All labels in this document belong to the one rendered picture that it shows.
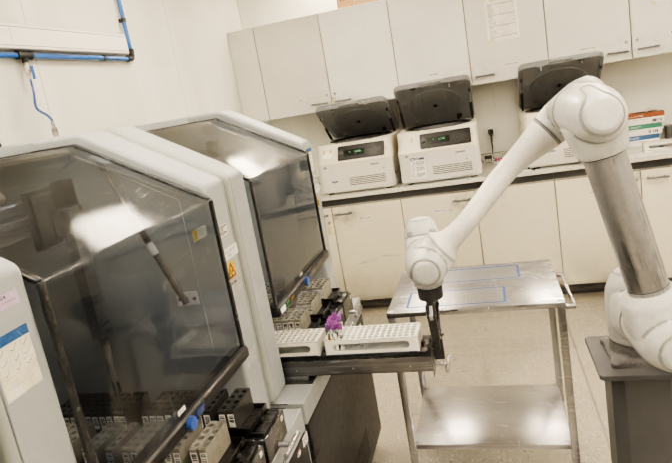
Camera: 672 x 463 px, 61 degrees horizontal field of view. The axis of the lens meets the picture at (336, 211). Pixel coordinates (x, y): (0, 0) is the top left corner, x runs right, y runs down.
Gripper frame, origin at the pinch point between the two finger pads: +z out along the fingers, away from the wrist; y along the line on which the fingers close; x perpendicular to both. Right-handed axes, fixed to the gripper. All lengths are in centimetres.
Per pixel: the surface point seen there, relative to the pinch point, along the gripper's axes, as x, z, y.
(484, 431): 8, 52, -34
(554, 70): 69, -71, -251
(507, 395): 17, 52, -59
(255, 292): -48, -29, 16
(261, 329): -48, -17, 17
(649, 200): 116, 19, -229
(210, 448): -47, -7, 59
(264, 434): -40, -1, 46
